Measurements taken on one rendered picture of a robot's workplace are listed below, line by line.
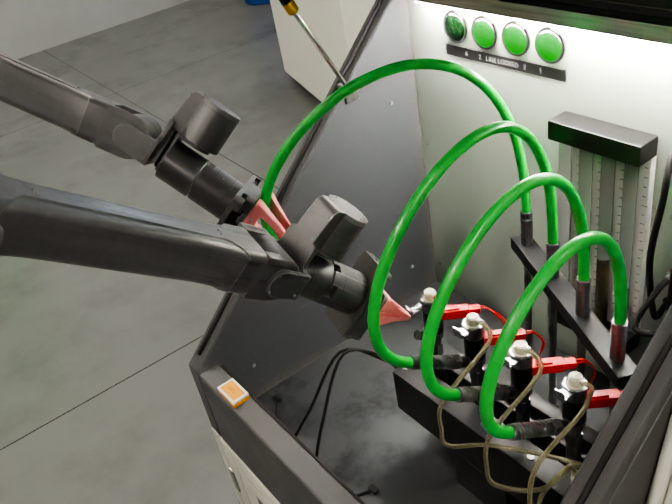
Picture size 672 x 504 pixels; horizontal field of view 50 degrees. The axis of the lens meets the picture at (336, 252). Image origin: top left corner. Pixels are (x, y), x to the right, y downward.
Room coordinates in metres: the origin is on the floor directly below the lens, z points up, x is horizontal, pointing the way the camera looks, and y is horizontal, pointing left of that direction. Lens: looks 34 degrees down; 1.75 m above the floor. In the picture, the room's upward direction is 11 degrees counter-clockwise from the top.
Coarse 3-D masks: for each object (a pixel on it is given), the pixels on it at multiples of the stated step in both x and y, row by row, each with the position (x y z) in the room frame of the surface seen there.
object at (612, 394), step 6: (600, 390) 0.58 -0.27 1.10; (606, 390) 0.58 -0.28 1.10; (612, 390) 0.58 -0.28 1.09; (618, 390) 0.58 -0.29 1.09; (594, 396) 0.57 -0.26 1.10; (600, 396) 0.57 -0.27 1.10; (606, 396) 0.57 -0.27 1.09; (612, 396) 0.57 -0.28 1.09; (618, 396) 0.57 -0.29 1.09; (594, 402) 0.57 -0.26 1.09; (600, 402) 0.57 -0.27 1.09; (606, 402) 0.57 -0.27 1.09; (612, 402) 0.57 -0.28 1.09; (588, 408) 0.57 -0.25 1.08
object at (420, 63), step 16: (400, 64) 0.86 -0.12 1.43; (416, 64) 0.86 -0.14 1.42; (432, 64) 0.86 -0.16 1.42; (448, 64) 0.87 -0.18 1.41; (352, 80) 0.86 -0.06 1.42; (368, 80) 0.85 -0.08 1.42; (480, 80) 0.87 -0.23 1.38; (336, 96) 0.85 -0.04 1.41; (496, 96) 0.87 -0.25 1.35; (320, 112) 0.84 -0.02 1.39; (304, 128) 0.84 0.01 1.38; (288, 144) 0.84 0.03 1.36; (512, 144) 0.88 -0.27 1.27; (272, 176) 0.83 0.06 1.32; (528, 176) 0.88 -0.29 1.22; (528, 192) 0.88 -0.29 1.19; (528, 208) 0.88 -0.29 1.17
